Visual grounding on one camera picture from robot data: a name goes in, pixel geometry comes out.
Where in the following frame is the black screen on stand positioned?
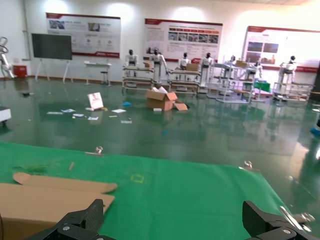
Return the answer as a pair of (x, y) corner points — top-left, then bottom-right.
(31, 33), (74, 84)

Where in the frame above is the red white wall poster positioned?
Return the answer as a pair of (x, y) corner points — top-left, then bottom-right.
(45, 12), (122, 59)
(243, 25), (320, 73)
(144, 17), (223, 63)

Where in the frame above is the white wheeled cart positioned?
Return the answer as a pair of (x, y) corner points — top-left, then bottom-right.
(0, 105), (12, 126)

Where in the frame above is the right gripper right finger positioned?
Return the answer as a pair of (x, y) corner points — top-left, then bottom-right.
(242, 200), (320, 240)

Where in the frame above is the green table cloth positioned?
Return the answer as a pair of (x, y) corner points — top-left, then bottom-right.
(0, 141), (302, 240)

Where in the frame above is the red box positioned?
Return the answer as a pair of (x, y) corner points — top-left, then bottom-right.
(12, 64), (28, 79)

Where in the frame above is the black stool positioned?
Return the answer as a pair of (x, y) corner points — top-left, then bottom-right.
(99, 70), (112, 87)

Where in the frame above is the large open cardboard carton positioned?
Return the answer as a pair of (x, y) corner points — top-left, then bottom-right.
(145, 84), (179, 112)

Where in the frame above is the small white table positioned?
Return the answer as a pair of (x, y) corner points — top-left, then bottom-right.
(84, 61), (113, 86)

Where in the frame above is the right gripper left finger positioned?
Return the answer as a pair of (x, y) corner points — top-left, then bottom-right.
(24, 199), (111, 240)

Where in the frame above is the empty open cardboard box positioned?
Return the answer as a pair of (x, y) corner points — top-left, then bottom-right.
(0, 172), (118, 240)

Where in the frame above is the silver binder clip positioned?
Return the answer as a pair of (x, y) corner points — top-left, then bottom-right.
(85, 145), (105, 158)
(238, 159), (261, 174)

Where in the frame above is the white shelving frame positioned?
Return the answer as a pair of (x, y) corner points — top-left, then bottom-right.
(206, 60), (266, 104)

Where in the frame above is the metal frame work rack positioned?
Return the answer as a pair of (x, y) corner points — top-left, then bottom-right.
(167, 69), (201, 95)
(122, 65), (157, 91)
(271, 81), (316, 103)

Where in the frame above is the green bin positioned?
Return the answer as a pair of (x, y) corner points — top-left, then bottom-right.
(253, 79), (272, 92)

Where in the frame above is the flat cardboard piece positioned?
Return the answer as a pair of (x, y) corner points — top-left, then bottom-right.
(173, 99), (190, 112)

